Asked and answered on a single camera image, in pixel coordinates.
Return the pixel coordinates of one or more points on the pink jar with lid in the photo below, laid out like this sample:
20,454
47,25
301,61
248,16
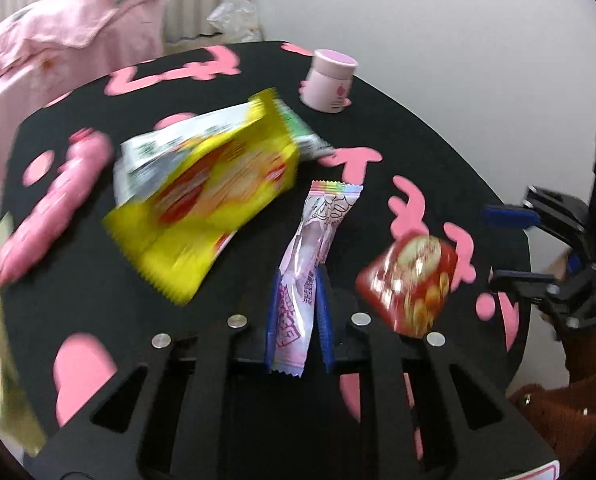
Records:
329,80

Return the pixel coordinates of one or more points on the red cookie packet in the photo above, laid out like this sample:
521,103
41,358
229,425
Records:
408,284

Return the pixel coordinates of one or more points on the yellow nabati wafer wrapper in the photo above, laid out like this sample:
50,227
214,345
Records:
174,236

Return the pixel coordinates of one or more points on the green white milk carton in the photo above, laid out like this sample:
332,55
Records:
147,160

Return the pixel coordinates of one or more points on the pink striped candy wrapper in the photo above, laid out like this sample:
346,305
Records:
299,301

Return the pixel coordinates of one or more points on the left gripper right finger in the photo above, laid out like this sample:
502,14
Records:
426,412

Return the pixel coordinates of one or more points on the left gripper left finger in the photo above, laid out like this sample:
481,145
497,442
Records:
163,415

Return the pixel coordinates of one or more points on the white plastic bag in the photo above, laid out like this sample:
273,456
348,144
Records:
237,21

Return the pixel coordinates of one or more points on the pink floral duvet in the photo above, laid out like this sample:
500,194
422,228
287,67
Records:
47,28

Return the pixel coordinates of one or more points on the bed with pink sheet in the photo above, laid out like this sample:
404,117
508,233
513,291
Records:
26,89

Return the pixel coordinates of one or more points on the black pink tablecloth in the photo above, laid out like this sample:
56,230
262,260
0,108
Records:
85,285

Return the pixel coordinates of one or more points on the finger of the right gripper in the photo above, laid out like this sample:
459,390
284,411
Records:
512,217
524,286

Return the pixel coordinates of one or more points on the pink caterpillar toy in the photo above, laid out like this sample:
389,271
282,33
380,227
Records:
89,153

